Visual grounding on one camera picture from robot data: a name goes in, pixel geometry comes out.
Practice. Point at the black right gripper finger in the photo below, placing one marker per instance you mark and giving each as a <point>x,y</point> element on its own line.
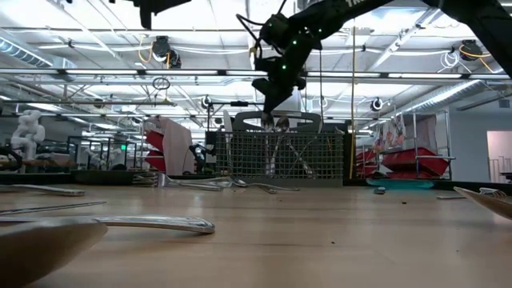
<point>274,94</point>

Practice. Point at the thin silver cutlery piece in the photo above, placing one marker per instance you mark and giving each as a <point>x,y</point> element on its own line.
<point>280,187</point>
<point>60,207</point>

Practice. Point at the black background robot arm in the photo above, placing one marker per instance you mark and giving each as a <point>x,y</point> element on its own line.
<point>198,154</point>

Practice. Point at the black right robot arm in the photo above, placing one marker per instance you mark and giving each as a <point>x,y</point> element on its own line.
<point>340,12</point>

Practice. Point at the long ceiling light bar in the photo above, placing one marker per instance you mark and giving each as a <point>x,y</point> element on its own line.
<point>180,73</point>

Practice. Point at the grey mesh cutlery basket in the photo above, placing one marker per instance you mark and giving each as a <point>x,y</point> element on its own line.
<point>240,160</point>

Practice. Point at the pink board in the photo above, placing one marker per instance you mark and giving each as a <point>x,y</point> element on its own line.
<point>178,148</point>

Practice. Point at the red bin stack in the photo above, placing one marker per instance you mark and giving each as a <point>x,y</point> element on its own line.
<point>154,140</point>

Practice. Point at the colourful printed bag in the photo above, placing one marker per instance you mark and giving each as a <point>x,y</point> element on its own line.
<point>394,132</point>

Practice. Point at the small grey object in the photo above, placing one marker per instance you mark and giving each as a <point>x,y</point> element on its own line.
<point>380,190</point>

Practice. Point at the white cover sheet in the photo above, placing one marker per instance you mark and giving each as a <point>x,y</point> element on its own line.
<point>424,128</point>

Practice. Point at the large red storage bin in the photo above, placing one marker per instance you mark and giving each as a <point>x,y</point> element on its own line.
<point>412,162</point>

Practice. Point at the teal round plate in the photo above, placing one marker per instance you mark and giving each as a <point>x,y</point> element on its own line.
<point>400,184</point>

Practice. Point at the white robot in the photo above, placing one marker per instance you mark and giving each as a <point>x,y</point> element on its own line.
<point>28,132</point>

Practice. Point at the large silver spoon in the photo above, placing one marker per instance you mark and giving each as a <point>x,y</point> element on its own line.
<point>40,248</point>

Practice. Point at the white ventilation duct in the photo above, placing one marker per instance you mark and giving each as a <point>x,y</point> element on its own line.
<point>298,102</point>

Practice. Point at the black frame workstation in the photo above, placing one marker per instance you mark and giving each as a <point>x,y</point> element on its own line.
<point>100,138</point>

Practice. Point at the grey ribbed air duct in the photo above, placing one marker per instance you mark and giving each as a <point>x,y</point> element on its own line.
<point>20,50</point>

